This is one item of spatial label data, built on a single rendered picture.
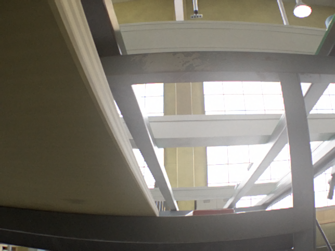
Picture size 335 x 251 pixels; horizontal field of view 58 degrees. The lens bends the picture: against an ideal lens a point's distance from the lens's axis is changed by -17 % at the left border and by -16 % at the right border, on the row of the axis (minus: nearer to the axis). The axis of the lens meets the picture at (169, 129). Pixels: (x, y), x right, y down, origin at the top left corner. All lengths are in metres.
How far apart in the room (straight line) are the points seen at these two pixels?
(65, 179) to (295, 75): 0.35
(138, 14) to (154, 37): 10.72
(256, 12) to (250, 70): 11.02
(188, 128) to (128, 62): 0.50
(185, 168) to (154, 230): 8.08
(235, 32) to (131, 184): 0.42
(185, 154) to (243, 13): 5.17
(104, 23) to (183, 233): 0.25
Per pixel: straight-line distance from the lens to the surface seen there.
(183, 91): 9.13
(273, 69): 0.46
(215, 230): 0.36
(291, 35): 0.60
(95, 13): 0.40
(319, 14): 12.32
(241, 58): 0.46
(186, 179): 8.37
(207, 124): 0.94
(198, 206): 8.17
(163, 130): 0.93
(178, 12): 8.97
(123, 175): 0.17
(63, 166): 0.16
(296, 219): 0.38
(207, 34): 0.57
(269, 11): 11.61
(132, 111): 0.64
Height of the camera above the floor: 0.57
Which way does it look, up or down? 20 degrees up
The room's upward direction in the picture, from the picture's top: 1 degrees counter-clockwise
